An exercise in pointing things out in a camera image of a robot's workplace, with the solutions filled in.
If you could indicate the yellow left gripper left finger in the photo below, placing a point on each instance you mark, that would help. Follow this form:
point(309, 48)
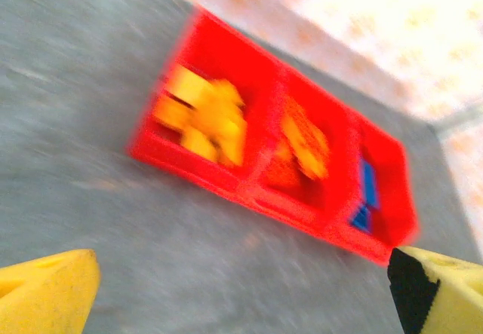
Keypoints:
point(45, 296)

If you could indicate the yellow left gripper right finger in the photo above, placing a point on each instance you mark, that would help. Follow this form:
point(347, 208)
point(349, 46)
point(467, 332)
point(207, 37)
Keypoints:
point(434, 296)

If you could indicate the blue lego brick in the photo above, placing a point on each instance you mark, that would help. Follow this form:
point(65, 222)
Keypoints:
point(370, 185)
point(362, 219)

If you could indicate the long orange lego piece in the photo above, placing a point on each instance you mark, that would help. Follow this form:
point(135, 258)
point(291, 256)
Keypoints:
point(305, 149)

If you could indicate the red plastic bin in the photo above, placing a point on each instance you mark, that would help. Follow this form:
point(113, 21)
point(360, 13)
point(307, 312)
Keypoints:
point(324, 104)
point(215, 47)
point(396, 198)

